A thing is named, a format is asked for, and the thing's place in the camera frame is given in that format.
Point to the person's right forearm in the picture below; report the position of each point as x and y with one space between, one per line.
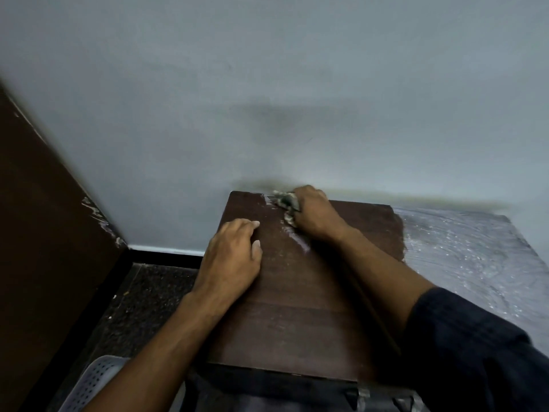
381 278

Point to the grey cleaning cloth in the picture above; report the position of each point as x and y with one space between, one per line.
285 203

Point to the person's right hand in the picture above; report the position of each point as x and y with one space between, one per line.
317 214

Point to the person's left hand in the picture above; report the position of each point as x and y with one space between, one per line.
229 261

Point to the person's left forearm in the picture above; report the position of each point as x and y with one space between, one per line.
158 360

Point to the white perforated plastic basket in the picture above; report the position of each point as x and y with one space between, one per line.
92 381

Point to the brown wooden cabinet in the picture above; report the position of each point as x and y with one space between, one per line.
291 317

